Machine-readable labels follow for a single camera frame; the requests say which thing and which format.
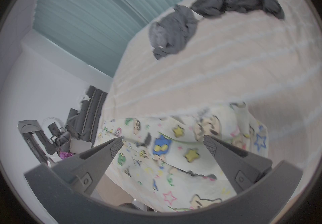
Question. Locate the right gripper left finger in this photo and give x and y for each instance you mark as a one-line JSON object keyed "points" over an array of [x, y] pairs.
{"points": [[85, 167]]}

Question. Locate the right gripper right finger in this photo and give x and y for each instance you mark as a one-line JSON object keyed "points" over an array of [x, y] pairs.
{"points": [[239, 167]]}

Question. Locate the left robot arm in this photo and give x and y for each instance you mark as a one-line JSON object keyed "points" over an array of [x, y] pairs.
{"points": [[35, 142]]}

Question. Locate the bed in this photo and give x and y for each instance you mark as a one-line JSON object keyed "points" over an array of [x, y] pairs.
{"points": [[239, 61]]}

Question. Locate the pile of clothes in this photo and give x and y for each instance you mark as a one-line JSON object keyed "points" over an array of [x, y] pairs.
{"points": [[173, 34]]}

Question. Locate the black chest of drawers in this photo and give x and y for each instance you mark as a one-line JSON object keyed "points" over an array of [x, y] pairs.
{"points": [[91, 114]]}

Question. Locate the white printed pyjama top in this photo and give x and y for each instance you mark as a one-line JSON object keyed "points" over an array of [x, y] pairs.
{"points": [[181, 172]]}

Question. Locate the blue-green curtain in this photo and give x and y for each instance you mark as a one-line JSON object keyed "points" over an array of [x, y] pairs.
{"points": [[100, 11]]}

